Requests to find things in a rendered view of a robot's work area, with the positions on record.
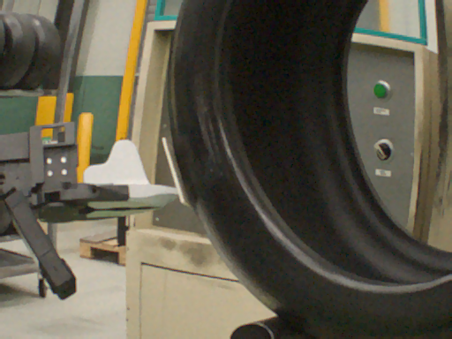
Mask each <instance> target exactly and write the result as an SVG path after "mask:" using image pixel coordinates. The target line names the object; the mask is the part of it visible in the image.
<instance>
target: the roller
mask: <svg viewBox="0 0 452 339"><path fill-rule="evenodd" d="M230 339H320V338H316V337H315V336H312V335H309V334H307V333H306V332H303V331H301V329H300V330H299V329H298V328H296V327H294V326H291V324H290V323H288V322H287V321H284V320H283V319H281V318H280V317H279V316H274V317H270V318H266V319H262V320H256V321H254V322H250V323H246V324H244V325H242V326H238V327H237V328H236V329H235V330H234V331H233V333H232V334H231V336H230Z"/></svg>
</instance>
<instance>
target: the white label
mask: <svg viewBox="0 0 452 339"><path fill-rule="evenodd" d="M162 141H163V144H164V147H165V150H166V153H167V156H168V160H169V165H170V167H171V170H172V174H173V177H174V179H175V183H176V187H177V191H178V194H179V197H180V200H181V202H182V203H184V205H186V206H187V207H190V206H191V205H190V201H189V199H188V196H187V193H186V189H185V185H184V182H183V179H182V175H181V172H180V169H179V167H178V164H177V158H176V155H175V152H174V149H173V146H172V145H171V144H170V143H169V142H168V141H167V140H166V139H165V138H163V139H162Z"/></svg>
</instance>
